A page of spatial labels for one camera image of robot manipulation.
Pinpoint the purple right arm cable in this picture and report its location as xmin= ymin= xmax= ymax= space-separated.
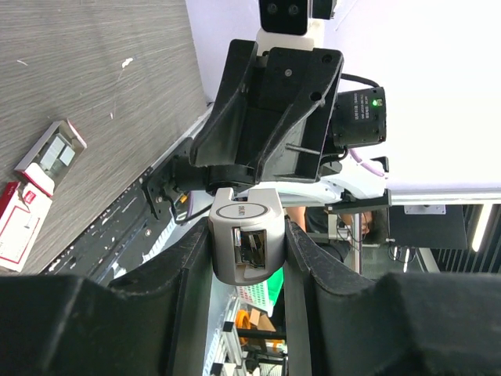
xmin=348 ymin=147 xmax=387 ymax=177

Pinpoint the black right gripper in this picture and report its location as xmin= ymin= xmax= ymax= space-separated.
xmin=189 ymin=39 xmax=344 ymax=183

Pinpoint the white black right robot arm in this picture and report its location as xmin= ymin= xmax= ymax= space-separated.
xmin=189 ymin=39 xmax=390 ymax=210

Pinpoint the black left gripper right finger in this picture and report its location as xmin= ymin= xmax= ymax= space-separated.
xmin=283 ymin=222 xmax=500 ymax=375

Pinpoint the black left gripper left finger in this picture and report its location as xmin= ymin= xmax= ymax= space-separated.
xmin=1 ymin=219 xmax=211 ymax=375

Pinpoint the person in background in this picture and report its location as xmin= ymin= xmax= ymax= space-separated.
xmin=285 ymin=206 xmax=388 ymax=262

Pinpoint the red white staple box sleeve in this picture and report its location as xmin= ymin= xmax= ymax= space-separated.
xmin=1 ymin=181 xmax=52 ymax=272

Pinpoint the staple box tray with staples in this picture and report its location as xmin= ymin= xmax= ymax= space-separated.
xmin=14 ymin=119 xmax=87 ymax=197

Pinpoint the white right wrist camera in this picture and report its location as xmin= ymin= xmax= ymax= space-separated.
xmin=256 ymin=0 xmax=325 ymax=53

